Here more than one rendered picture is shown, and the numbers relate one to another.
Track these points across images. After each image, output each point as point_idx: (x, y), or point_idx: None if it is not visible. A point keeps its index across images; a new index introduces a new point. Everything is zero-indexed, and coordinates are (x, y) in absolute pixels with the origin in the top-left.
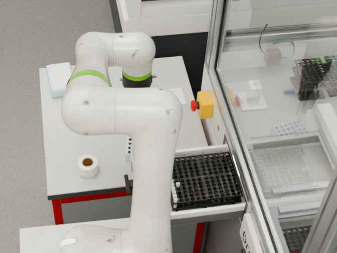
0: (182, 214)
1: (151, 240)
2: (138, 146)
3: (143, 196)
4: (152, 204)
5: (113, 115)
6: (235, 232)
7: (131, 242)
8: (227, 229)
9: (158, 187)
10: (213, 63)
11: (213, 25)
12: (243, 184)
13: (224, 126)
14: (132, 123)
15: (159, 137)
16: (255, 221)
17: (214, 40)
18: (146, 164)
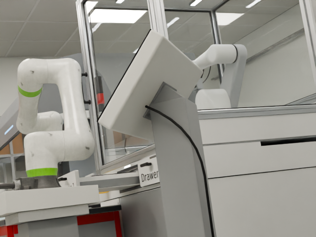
0: (99, 176)
1: (79, 122)
2: (61, 79)
3: (68, 101)
4: (75, 103)
5: (45, 61)
6: (141, 210)
7: (67, 129)
8: (138, 227)
9: (76, 95)
10: (100, 161)
11: (95, 136)
12: (133, 158)
13: (115, 166)
14: (56, 64)
15: (71, 69)
16: (144, 156)
17: (97, 144)
18: (67, 84)
